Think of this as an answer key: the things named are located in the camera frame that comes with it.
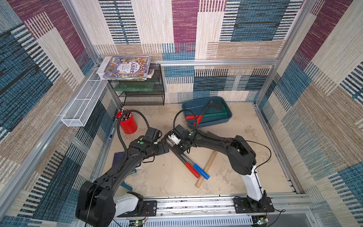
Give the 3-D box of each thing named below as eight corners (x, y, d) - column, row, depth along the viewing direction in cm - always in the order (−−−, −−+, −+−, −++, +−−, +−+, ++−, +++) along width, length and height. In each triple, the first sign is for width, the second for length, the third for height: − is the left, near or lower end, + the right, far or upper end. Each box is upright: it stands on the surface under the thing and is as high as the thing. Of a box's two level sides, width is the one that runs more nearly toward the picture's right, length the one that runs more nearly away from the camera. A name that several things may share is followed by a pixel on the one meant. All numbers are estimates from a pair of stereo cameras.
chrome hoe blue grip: (181, 156, 92) (181, 154, 89) (183, 155, 92) (183, 152, 90) (207, 180, 82) (208, 178, 80) (209, 178, 83) (209, 176, 81)
